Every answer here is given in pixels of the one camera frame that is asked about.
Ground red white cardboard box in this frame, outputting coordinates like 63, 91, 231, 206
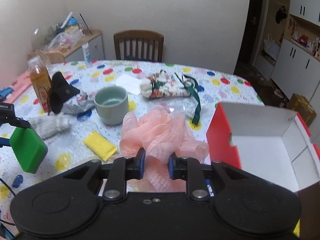
206, 102, 319, 192

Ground wooden side cabinet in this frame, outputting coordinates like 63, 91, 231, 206
41, 29, 105, 64

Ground brown wooden chair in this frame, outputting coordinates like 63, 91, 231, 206
113, 30, 164, 62

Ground black drawstring pouch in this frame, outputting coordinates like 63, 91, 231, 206
49, 72, 80, 114

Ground panda print packet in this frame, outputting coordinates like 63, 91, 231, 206
61, 91, 95, 115

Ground brown cardboard box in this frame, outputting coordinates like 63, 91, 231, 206
286, 93, 317, 127

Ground yellow sponge cloth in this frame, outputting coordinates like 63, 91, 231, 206
83, 131, 117, 161

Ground clear plastic bag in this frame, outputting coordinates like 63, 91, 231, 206
148, 98, 198, 119

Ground white tube of cream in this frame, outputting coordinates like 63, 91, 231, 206
81, 42, 92, 68

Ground clear bag of snacks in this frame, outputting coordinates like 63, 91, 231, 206
47, 29, 85, 53

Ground pale green ceramic mug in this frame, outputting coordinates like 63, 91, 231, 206
94, 86, 129, 126

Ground orange tea bottle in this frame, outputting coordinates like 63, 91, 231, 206
28, 56, 52, 113

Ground christmas print fabric bag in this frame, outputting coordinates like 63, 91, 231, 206
139, 69, 201, 125

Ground balloon print tablecloth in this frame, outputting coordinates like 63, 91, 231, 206
1, 61, 262, 236

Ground white wall cabinets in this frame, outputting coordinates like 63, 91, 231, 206
252, 0, 320, 100

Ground white paper napkin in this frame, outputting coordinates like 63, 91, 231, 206
115, 74, 141, 95

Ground bubble wrap sheet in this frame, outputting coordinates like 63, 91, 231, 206
45, 121, 118, 171

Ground pink folded cloth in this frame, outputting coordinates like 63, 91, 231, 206
1, 70, 31, 103

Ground pink mesh bath pouf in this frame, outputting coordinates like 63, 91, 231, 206
119, 106, 209, 192

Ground green sponge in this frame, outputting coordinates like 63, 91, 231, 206
9, 127, 48, 174

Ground grey fluffy cloth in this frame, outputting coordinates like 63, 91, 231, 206
29, 115, 70, 140

